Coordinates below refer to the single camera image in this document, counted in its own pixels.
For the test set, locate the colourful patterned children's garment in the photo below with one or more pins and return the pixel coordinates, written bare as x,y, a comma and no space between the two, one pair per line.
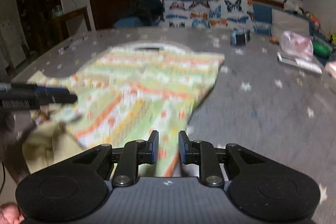
123,95

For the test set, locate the dark bookshelf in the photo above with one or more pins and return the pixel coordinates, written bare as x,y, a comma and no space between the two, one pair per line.
35,17

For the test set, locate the white remote control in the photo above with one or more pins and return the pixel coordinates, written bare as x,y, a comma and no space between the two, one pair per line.
300,64

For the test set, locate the green bottle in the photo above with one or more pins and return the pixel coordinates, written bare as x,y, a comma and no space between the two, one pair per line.
321,50

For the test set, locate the grey cushion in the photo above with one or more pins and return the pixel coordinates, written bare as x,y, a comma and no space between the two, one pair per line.
282,21

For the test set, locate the grey star-patterned table cover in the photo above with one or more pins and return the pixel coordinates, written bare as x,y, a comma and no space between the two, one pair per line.
271,109

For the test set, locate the black clothes pile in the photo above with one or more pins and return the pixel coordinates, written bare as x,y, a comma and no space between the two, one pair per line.
149,12

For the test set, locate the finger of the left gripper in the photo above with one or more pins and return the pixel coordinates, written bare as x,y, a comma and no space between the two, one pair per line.
41,94

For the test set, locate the blue sofa bench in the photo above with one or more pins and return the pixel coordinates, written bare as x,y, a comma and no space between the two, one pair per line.
263,20

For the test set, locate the white pink plastic bag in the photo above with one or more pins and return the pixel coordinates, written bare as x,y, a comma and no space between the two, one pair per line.
296,45

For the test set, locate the butterfly-patterned pillow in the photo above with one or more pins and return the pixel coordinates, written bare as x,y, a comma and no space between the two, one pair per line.
209,14

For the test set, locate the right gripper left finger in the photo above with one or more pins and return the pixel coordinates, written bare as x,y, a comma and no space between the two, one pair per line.
131,156

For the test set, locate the wooden side table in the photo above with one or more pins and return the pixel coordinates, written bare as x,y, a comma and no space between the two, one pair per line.
67,24

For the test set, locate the plush toy pile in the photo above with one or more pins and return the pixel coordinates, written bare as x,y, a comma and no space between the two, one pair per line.
314,23

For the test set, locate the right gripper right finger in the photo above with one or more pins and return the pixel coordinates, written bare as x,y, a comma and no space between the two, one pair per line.
202,154

